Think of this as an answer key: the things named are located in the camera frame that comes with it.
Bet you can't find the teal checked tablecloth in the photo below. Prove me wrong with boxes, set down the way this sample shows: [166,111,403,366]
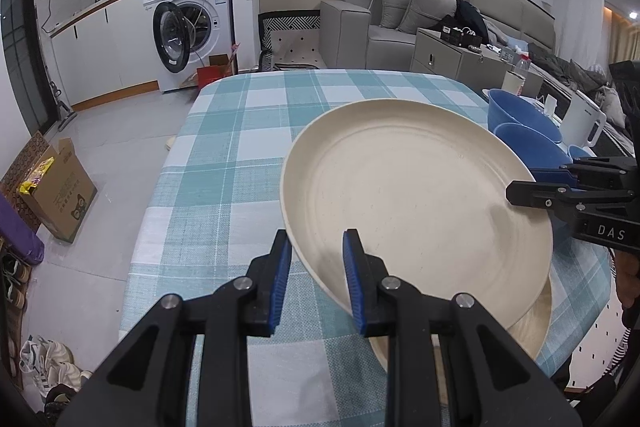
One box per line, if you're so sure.
[117,69,614,427]

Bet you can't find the person hand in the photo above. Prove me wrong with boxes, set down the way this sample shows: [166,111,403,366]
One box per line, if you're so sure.
[614,251,640,329]

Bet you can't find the grey drawer cabinet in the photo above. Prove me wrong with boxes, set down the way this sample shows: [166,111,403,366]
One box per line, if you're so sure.
[410,28,514,94]

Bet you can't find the large blue bowl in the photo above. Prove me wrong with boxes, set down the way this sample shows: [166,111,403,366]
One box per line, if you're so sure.
[494,122,572,170]

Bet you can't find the beige plate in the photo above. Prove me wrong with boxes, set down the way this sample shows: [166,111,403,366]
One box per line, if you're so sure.
[369,277,552,372]
[280,98,553,327]

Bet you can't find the red open cardboard box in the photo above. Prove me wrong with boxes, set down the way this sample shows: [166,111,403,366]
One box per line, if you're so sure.
[196,43,240,90]

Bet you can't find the clear plastic bottle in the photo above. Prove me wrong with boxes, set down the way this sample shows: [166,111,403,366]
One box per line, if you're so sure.
[513,53,530,79]

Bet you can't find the black box on cabinet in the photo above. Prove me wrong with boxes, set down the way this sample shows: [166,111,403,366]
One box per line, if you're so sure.
[440,26,483,48]

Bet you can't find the white washing machine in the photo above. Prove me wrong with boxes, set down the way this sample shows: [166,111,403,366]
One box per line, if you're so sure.
[142,0,234,92]

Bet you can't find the white kitchen base cabinets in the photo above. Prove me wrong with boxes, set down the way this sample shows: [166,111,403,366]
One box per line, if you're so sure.
[51,0,160,106]

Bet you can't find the grey sofa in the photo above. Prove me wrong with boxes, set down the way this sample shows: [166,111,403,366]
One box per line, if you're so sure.
[319,0,626,128]

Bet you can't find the cardboard box on floor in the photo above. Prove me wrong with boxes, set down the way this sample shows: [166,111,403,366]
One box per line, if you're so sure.
[16,138,98,244]

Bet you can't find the cream tumbler cup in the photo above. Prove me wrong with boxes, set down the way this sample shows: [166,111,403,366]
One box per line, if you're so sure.
[501,72,525,96]

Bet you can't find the purple yoga mat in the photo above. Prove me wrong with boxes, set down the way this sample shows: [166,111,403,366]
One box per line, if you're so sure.
[0,195,44,265]

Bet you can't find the light blue bowl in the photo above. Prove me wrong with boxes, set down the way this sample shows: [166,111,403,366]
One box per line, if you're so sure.
[567,144,593,162]

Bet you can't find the white electric kettle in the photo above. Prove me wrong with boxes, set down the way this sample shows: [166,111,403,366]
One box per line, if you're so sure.
[560,91,606,147]

